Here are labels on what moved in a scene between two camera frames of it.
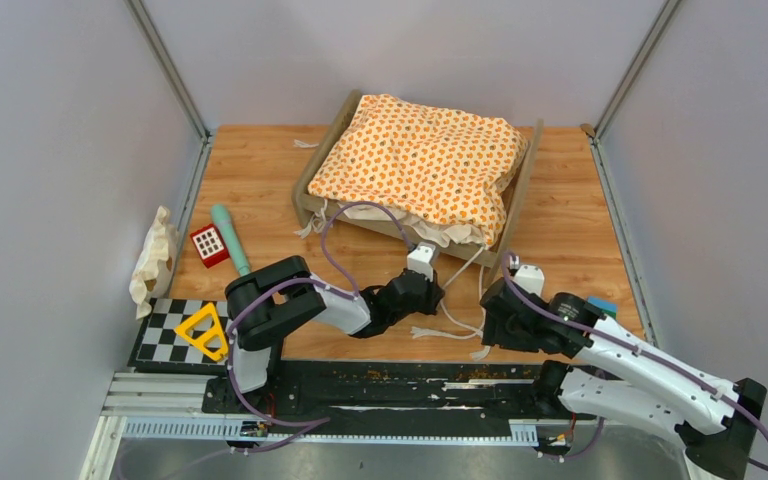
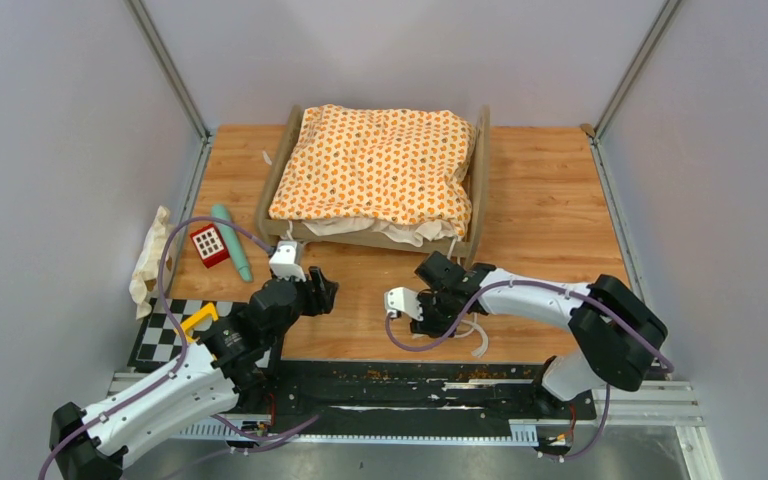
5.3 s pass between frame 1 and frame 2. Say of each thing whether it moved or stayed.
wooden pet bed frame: moved
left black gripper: moved
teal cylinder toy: stayed
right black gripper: moved
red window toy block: stayed
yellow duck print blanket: moved
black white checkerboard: stayed
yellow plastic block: stayed
